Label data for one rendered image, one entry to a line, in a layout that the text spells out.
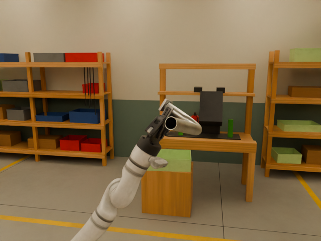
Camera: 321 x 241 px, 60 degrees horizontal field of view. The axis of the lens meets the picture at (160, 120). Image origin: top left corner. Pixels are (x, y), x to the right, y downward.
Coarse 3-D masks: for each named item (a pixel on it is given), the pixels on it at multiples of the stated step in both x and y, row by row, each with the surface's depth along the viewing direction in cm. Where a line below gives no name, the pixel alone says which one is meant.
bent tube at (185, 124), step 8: (168, 104) 85; (176, 112) 84; (168, 120) 63; (176, 120) 61; (184, 120) 66; (192, 120) 81; (168, 128) 62; (176, 128) 61; (184, 128) 65; (192, 128) 69; (200, 128) 74
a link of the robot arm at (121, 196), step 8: (128, 160) 88; (128, 168) 86; (136, 168) 86; (128, 176) 86; (136, 176) 86; (120, 184) 86; (128, 184) 86; (136, 184) 88; (112, 192) 87; (120, 192) 86; (128, 192) 87; (112, 200) 86; (120, 200) 86; (128, 200) 87
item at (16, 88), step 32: (0, 64) 541; (32, 64) 529; (64, 64) 518; (96, 64) 507; (0, 96) 555; (32, 96) 542; (64, 96) 530; (96, 96) 519; (32, 128) 561; (96, 128) 532
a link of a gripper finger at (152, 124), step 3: (156, 117) 83; (153, 120) 83; (156, 120) 84; (162, 120) 82; (150, 123) 82; (153, 123) 82; (159, 123) 82; (150, 126) 82; (153, 126) 82; (156, 126) 82; (159, 126) 83; (147, 129) 82; (153, 129) 81; (156, 129) 82; (150, 132) 81; (153, 132) 82
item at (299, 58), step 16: (304, 48) 449; (320, 48) 443; (272, 64) 498; (288, 64) 450; (304, 64) 446; (320, 64) 442; (272, 80) 466; (272, 96) 468; (288, 96) 483; (304, 96) 467; (320, 96) 461; (272, 112) 473; (272, 128) 478; (288, 128) 477; (304, 128) 474; (320, 128) 471; (272, 160) 506; (288, 160) 489; (304, 160) 497; (320, 160) 482
